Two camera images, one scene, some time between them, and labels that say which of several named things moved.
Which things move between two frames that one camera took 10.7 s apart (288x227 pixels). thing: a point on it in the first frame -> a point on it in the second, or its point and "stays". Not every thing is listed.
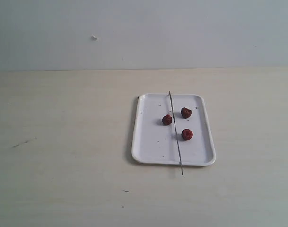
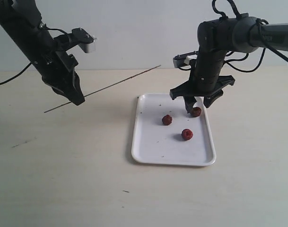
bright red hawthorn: x=187 y=134 stays
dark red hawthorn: x=186 y=112 -> x=196 y=111
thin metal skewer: x=177 y=134 -> x=104 y=88
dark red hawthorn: x=166 y=119 stays
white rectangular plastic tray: x=155 y=143 stays
